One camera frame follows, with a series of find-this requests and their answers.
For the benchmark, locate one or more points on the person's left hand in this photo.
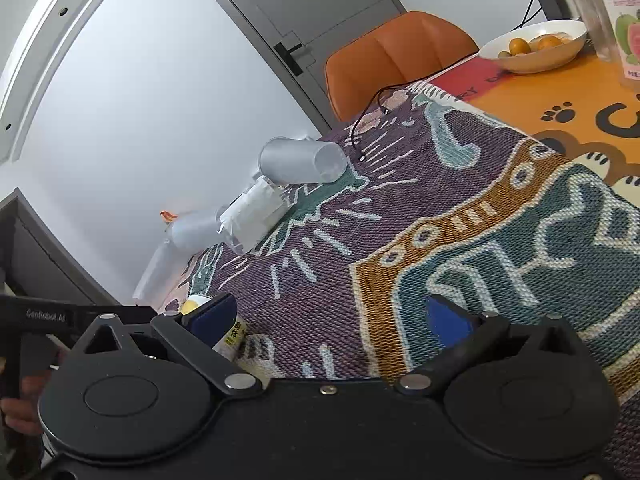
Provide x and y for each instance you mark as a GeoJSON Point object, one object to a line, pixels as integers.
{"type": "Point", "coordinates": [17, 414]}

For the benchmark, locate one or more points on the white door frame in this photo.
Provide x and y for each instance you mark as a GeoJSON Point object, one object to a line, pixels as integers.
{"type": "Point", "coordinates": [45, 50]}

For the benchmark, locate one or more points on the yellow label bottle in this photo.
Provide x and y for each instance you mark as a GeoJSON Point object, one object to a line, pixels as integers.
{"type": "Point", "coordinates": [232, 337]}

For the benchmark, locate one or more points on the patterned woven blanket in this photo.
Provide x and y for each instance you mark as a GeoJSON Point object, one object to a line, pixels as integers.
{"type": "Point", "coordinates": [400, 220]}

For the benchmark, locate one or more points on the orange paw print mat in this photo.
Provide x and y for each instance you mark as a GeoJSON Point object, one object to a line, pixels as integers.
{"type": "Point", "coordinates": [575, 95]}

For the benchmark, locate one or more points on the paper-wrapped cup stack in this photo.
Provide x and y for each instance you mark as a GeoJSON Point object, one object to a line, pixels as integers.
{"type": "Point", "coordinates": [252, 215]}

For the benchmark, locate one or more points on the white bowl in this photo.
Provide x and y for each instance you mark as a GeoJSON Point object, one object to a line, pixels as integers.
{"type": "Point", "coordinates": [540, 57]}

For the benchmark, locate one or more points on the fruit drink carton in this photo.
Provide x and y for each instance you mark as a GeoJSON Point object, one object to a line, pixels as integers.
{"type": "Point", "coordinates": [617, 15]}

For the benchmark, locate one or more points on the small orange toy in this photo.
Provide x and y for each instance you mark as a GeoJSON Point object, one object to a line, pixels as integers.
{"type": "Point", "coordinates": [168, 217]}

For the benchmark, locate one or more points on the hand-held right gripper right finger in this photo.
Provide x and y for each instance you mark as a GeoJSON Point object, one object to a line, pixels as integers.
{"type": "Point", "coordinates": [446, 321]}

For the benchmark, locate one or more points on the translucent plastic cup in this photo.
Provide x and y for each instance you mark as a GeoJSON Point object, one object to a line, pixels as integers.
{"type": "Point", "coordinates": [300, 160]}
{"type": "Point", "coordinates": [192, 231]}

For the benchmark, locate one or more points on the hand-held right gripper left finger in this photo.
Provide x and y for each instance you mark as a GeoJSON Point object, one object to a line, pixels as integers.
{"type": "Point", "coordinates": [214, 318]}

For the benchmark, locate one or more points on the orange fruit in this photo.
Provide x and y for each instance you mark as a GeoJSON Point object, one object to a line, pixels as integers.
{"type": "Point", "coordinates": [546, 41]}
{"type": "Point", "coordinates": [520, 46]}

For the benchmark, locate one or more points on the grey door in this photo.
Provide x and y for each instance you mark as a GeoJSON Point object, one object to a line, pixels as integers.
{"type": "Point", "coordinates": [320, 15]}

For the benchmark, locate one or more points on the orange leather chair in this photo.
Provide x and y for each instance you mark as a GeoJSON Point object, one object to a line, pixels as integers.
{"type": "Point", "coordinates": [390, 60]}

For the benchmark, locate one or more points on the clear glass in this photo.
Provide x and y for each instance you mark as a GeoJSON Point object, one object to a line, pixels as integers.
{"type": "Point", "coordinates": [587, 20]}

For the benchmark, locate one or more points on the grey cabinet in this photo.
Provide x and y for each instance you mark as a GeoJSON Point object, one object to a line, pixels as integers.
{"type": "Point", "coordinates": [45, 255]}

